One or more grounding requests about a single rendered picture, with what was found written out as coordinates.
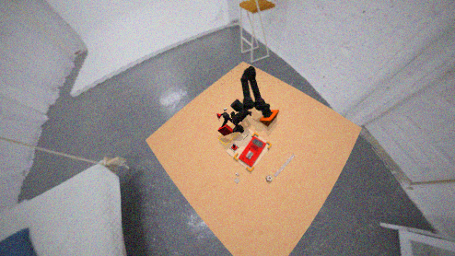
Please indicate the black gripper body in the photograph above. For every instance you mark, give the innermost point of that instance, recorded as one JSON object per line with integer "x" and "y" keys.
{"x": 235, "y": 120}

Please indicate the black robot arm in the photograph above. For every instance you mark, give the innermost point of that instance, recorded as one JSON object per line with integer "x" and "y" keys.
{"x": 248, "y": 103}

